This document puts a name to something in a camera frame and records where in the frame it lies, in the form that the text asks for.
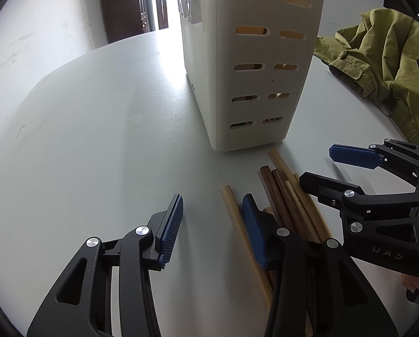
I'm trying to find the light bamboo chopstick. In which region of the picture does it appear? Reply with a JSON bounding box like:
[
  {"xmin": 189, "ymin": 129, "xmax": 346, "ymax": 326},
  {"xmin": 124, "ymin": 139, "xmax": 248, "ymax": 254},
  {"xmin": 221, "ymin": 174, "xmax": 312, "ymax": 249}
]
[
  {"xmin": 267, "ymin": 148, "xmax": 334, "ymax": 243},
  {"xmin": 293, "ymin": 173, "xmax": 323, "ymax": 243},
  {"xmin": 221, "ymin": 185, "xmax": 275, "ymax": 310}
]

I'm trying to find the olive green jacket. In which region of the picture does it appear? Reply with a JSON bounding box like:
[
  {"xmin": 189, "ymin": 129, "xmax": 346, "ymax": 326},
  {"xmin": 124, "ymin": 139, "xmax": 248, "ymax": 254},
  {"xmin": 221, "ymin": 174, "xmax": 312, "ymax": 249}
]
[{"xmin": 313, "ymin": 7, "xmax": 419, "ymax": 148}]

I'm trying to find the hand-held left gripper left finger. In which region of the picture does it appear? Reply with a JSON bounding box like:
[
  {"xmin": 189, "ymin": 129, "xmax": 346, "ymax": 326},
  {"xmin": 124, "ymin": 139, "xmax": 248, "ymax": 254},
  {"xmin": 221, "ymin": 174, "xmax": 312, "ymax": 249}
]
[{"xmin": 26, "ymin": 193, "xmax": 184, "ymax": 337}]

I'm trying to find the bright glass balcony door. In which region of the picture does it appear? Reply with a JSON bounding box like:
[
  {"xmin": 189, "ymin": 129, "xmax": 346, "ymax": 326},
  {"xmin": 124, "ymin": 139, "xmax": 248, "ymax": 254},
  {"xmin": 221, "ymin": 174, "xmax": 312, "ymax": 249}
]
[{"xmin": 152, "ymin": 0, "xmax": 182, "ymax": 30}]

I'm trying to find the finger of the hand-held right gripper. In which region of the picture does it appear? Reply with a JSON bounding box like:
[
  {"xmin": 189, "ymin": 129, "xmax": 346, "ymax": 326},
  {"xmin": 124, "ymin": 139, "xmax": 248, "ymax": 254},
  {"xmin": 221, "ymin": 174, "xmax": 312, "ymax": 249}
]
[
  {"xmin": 299, "ymin": 171, "xmax": 419, "ymax": 236},
  {"xmin": 329, "ymin": 139, "xmax": 419, "ymax": 192}
]

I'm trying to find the brown wooden cabinet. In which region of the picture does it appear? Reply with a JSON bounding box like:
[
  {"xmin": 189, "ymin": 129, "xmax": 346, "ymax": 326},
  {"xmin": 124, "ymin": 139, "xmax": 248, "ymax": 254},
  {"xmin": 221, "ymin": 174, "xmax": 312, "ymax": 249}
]
[{"xmin": 98, "ymin": 0, "xmax": 154, "ymax": 45}]

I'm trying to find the person's right hand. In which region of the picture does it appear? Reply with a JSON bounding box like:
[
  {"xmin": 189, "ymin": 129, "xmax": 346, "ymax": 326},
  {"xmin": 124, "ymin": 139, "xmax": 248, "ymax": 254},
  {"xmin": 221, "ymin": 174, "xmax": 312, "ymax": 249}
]
[{"xmin": 401, "ymin": 274, "xmax": 419, "ymax": 293}]

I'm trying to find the white slotted utensil holder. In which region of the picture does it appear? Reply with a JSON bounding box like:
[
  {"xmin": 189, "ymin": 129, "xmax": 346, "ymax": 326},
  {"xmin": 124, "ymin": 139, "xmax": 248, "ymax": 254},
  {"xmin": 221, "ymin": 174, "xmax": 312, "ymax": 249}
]
[{"xmin": 176, "ymin": 0, "xmax": 327, "ymax": 152}]

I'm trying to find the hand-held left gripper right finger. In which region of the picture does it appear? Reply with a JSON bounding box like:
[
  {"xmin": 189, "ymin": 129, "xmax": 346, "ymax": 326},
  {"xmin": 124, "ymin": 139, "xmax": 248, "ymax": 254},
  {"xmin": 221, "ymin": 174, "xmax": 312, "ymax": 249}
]
[{"xmin": 242, "ymin": 193, "xmax": 400, "ymax": 337}]

